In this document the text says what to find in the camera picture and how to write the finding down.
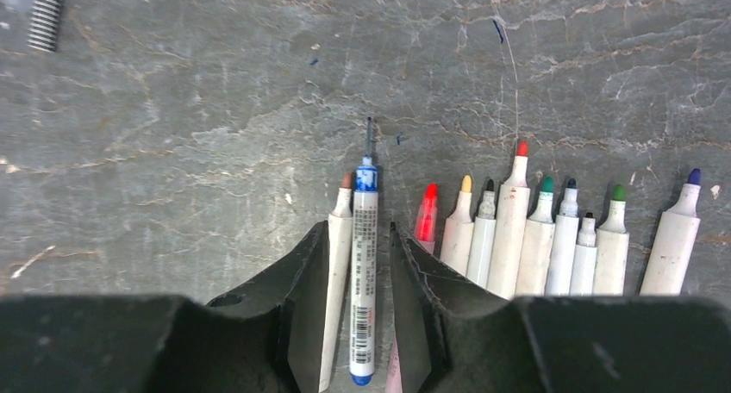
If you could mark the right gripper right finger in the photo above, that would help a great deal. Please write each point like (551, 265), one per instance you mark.
(454, 336)

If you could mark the red capped marker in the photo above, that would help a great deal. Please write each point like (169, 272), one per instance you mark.
(511, 217)

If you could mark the purple capped marker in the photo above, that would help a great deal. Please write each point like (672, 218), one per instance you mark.
(674, 241)

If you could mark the brown capped white marker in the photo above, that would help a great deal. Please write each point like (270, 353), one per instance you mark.
(340, 224)

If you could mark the blue clear capped pen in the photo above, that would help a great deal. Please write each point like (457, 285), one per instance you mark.
(363, 267)

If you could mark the pink capped marker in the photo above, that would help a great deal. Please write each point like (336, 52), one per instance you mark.
(425, 227)

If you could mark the teal capped white marker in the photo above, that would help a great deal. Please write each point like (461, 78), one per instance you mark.
(537, 244)

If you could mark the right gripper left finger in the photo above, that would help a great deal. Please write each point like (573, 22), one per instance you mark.
(265, 335)

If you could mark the green capped white marker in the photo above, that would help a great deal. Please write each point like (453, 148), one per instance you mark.
(612, 248)

